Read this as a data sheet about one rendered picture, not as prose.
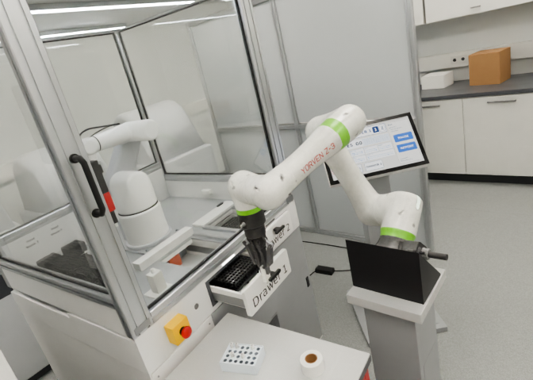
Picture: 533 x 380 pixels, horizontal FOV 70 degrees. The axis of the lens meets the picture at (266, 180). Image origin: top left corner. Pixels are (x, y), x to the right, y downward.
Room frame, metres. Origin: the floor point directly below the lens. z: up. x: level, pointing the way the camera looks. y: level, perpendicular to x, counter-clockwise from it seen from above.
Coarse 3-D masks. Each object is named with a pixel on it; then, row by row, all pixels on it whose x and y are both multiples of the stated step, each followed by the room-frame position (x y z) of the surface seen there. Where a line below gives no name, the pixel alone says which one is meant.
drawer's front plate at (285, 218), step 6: (282, 216) 1.66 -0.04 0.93; (288, 216) 1.70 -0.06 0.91; (276, 222) 1.61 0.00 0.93; (282, 222) 1.65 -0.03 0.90; (288, 222) 1.69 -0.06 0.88; (270, 228) 1.57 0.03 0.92; (270, 234) 1.57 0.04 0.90; (276, 234) 1.60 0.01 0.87; (282, 234) 1.64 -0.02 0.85; (288, 234) 1.67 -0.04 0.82; (270, 240) 1.56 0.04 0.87; (276, 240) 1.59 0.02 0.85; (276, 246) 1.58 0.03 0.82
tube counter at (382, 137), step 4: (372, 136) 1.95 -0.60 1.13; (376, 136) 1.94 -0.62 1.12; (380, 136) 1.94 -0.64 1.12; (384, 136) 1.94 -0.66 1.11; (388, 136) 1.93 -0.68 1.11; (356, 140) 1.95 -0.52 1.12; (360, 140) 1.95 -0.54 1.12; (364, 140) 1.94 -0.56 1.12; (368, 140) 1.94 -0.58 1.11; (372, 140) 1.93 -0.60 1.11; (376, 140) 1.93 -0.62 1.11; (380, 140) 1.93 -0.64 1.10; (384, 140) 1.92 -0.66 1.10; (356, 144) 1.94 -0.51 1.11; (360, 144) 1.93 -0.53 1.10; (364, 144) 1.93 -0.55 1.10; (368, 144) 1.92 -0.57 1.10
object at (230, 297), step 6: (246, 252) 1.46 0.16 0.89; (216, 288) 1.24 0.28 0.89; (222, 288) 1.23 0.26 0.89; (216, 294) 1.25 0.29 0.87; (222, 294) 1.22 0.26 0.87; (228, 294) 1.21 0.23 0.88; (234, 294) 1.19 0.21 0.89; (240, 294) 1.17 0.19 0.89; (216, 300) 1.26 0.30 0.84; (222, 300) 1.23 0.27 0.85; (228, 300) 1.21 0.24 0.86; (234, 300) 1.19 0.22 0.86; (240, 300) 1.17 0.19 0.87; (240, 306) 1.18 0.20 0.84
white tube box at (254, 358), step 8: (240, 344) 1.03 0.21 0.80; (248, 344) 1.02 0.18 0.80; (224, 352) 1.01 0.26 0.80; (240, 352) 1.01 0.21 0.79; (248, 352) 0.99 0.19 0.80; (256, 352) 0.99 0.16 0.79; (264, 352) 1.00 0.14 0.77; (224, 360) 0.99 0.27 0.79; (232, 360) 0.97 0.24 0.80; (240, 360) 0.97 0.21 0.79; (248, 360) 0.96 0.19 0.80; (256, 360) 0.95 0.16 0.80; (224, 368) 0.97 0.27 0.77; (232, 368) 0.96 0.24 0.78; (240, 368) 0.95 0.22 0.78; (248, 368) 0.94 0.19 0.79; (256, 368) 0.93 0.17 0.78
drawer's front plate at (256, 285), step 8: (280, 256) 1.32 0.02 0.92; (272, 264) 1.27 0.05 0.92; (280, 264) 1.31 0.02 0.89; (288, 264) 1.35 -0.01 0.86; (280, 272) 1.30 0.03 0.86; (288, 272) 1.34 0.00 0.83; (256, 280) 1.19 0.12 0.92; (280, 280) 1.29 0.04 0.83; (248, 288) 1.15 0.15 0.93; (256, 288) 1.18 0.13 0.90; (264, 288) 1.21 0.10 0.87; (272, 288) 1.24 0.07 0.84; (248, 296) 1.14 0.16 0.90; (248, 304) 1.13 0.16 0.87; (256, 304) 1.16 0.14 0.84; (248, 312) 1.13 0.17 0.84
